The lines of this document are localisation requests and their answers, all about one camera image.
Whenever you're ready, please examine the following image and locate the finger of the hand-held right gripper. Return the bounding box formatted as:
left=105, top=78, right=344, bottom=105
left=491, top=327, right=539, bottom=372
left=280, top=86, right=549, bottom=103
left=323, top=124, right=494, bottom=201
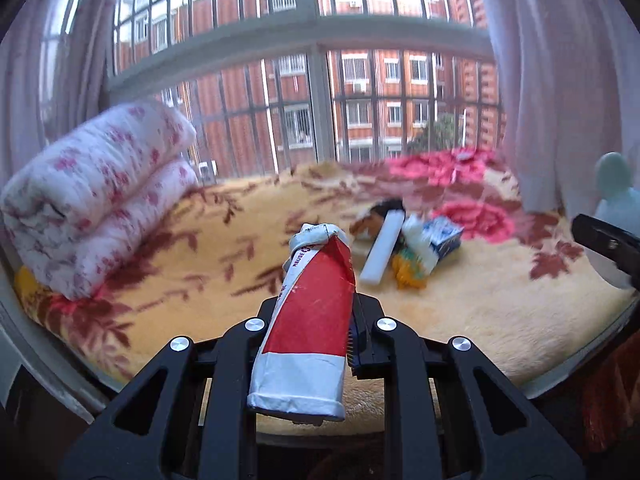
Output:
left=571, top=214, right=640, bottom=292

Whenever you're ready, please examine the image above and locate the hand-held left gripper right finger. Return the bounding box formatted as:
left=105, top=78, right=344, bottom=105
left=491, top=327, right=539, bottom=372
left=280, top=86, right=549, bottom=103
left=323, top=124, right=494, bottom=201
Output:
left=344, top=294, right=587, bottom=480

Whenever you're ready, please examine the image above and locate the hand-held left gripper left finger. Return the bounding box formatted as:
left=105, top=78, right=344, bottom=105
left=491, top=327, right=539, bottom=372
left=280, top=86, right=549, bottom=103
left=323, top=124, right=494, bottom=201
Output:
left=60, top=298, right=280, bottom=480

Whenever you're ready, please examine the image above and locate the red and white toothpaste tube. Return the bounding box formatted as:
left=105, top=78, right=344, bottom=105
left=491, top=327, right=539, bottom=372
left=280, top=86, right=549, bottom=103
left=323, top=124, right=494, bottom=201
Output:
left=246, top=222, right=357, bottom=422

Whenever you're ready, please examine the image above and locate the pale green small fan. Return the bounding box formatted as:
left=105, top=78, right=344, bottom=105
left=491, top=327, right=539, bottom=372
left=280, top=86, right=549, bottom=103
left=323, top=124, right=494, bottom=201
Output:
left=585, top=152, right=640, bottom=291

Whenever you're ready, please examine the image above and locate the yellow snack wrapper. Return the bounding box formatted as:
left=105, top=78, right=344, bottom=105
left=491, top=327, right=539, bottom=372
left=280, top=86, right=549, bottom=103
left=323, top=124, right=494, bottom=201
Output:
left=391, top=249, right=429, bottom=291

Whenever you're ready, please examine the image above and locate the white flat bar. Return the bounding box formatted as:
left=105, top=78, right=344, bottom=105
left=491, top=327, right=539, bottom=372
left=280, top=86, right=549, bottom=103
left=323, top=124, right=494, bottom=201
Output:
left=360, top=209, right=406, bottom=286

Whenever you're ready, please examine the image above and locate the yellow floral plush blanket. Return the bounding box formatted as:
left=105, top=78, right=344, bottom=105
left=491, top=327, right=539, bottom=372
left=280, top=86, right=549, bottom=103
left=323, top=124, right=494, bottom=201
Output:
left=14, top=145, right=632, bottom=391

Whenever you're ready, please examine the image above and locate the small white bottle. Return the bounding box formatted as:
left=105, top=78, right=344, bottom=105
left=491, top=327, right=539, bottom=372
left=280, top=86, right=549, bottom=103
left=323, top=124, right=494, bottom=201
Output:
left=400, top=214, right=440, bottom=272

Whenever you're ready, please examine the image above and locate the brown crumpled wrapper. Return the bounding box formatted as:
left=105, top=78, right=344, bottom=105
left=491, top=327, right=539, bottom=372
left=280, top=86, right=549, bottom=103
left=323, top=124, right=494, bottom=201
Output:
left=349, top=198, right=405, bottom=239

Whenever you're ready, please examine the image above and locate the blue and white carton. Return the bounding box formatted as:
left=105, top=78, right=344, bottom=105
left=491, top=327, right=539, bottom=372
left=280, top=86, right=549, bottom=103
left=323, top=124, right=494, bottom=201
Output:
left=422, top=216, right=464, bottom=261

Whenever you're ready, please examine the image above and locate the red patterned cloth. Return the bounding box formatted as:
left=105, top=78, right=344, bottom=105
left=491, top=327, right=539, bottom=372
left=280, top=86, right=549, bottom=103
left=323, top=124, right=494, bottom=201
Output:
left=579, top=337, right=640, bottom=457

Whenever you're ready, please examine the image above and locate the sheer pink curtain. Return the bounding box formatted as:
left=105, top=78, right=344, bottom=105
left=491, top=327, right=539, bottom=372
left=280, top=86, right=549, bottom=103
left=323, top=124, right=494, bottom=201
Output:
left=467, top=0, right=640, bottom=217
left=0, top=0, right=127, bottom=173

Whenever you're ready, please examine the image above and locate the green tree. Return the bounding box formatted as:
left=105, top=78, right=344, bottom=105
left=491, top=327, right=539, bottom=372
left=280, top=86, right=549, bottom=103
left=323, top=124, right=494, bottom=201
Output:
left=406, top=111, right=462, bottom=155

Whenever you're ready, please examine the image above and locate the folded floral quilt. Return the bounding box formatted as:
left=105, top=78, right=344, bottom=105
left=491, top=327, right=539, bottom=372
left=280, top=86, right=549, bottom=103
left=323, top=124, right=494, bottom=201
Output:
left=1, top=100, right=201, bottom=302

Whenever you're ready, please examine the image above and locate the red brick apartment building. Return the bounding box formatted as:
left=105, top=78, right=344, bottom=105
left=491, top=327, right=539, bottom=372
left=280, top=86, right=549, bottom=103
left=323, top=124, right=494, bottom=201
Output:
left=114, top=0, right=503, bottom=178

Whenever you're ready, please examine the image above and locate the grey window frame with grille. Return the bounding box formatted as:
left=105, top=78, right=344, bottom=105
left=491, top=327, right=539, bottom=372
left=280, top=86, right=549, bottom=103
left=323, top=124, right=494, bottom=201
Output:
left=106, top=0, right=507, bottom=182

